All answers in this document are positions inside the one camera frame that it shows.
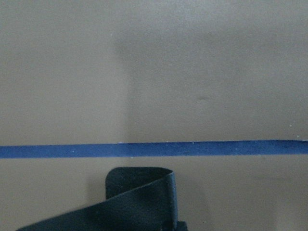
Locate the black mouse pad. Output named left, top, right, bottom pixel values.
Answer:
left=21, top=167, right=188, bottom=231

